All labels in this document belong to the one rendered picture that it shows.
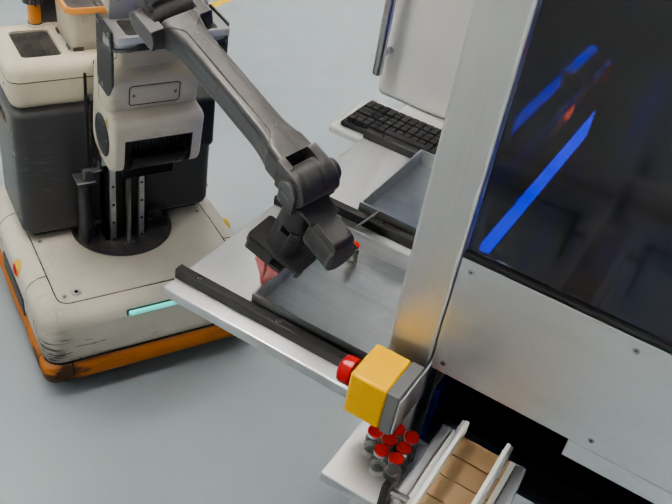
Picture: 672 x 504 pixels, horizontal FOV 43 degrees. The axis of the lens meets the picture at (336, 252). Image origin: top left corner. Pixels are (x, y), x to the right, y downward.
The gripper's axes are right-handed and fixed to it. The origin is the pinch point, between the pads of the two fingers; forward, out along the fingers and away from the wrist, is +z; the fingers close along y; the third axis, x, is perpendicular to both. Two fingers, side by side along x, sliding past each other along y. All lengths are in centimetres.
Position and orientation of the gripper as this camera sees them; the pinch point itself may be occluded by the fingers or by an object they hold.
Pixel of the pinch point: (265, 278)
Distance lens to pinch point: 138.7
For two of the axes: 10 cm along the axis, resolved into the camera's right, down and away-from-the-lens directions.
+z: -3.8, 6.2, 6.9
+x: 5.0, -4.9, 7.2
